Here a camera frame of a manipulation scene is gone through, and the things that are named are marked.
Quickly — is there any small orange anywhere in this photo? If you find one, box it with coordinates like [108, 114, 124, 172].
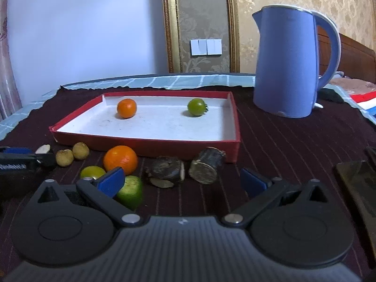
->
[117, 98, 137, 119]

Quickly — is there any red cardboard box tray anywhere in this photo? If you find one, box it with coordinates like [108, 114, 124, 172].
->
[48, 91, 241, 163]

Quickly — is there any gold wall panel frame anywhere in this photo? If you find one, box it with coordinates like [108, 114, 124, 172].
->
[161, 0, 241, 73]

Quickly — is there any blue electric kettle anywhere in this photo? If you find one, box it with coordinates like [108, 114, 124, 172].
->
[252, 4, 342, 119]

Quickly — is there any large orange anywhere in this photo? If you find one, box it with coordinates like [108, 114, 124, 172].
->
[103, 145, 138, 176]

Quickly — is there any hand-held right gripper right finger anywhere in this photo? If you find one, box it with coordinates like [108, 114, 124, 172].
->
[222, 168, 329, 228]

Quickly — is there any tan longan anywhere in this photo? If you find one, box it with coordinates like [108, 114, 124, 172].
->
[55, 149, 74, 167]
[72, 142, 90, 161]

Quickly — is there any kiwi fruit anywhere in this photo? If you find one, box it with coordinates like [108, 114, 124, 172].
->
[144, 156, 185, 189]

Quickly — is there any green tomato with calyx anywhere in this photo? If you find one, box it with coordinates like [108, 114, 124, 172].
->
[187, 98, 210, 117]

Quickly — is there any pink bedding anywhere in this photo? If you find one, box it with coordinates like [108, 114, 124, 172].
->
[327, 76, 376, 94]

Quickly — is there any black cloth item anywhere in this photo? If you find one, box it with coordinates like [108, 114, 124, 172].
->
[318, 89, 345, 104]

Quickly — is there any wooden headboard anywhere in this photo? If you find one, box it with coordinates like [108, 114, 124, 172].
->
[317, 25, 376, 83]

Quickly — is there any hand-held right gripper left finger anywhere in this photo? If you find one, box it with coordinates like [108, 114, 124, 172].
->
[38, 167, 141, 227]

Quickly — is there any white wall light switch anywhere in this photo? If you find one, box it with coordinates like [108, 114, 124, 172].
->
[190, 38, 223, 56]

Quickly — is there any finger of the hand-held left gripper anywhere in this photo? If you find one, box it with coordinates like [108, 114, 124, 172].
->
[0, 153, 57, 169]
[0, 147, 34, 154]

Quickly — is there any dark striped cloth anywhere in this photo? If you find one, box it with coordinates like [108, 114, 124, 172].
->
[0, 85, 376, 282]

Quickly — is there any pink patterned curtain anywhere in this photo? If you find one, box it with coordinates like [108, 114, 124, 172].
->
[0, 0, 22, 121]

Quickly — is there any dark sugarcane piece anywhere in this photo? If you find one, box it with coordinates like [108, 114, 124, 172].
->
[188, 147, 227, 185]

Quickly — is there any yellow-green tomato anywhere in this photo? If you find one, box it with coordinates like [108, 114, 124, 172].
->
[80, 166, 107, 180]

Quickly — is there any red white blue striped cloth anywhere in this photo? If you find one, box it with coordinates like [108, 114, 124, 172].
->
[349, 91, 376, 124]

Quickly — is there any dark flat object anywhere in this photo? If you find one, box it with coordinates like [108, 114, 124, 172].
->
[336, 160, 376, 268]

